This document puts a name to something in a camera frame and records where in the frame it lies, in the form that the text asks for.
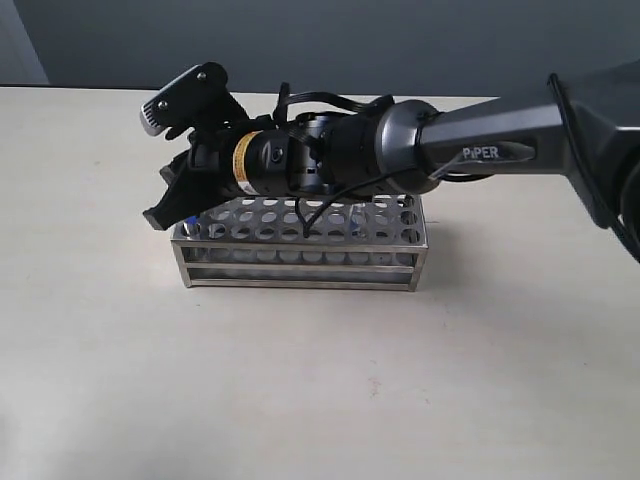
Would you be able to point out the black gripper yellow label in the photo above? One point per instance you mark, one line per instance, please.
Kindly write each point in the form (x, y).
(267, 163)

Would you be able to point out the blue capped tube front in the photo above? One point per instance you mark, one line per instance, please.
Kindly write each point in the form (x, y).
(190, 227)

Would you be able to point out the blue capped tube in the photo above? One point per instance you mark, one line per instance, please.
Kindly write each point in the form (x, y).
(190, 227)
(357, 220)

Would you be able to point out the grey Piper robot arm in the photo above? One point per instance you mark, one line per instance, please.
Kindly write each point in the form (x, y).
(328, 148)

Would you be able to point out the stainless steel test tube rack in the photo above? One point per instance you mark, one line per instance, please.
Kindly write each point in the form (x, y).
(258, 242)

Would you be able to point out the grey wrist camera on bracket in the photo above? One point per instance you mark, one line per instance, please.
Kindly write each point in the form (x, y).
(198, 99)

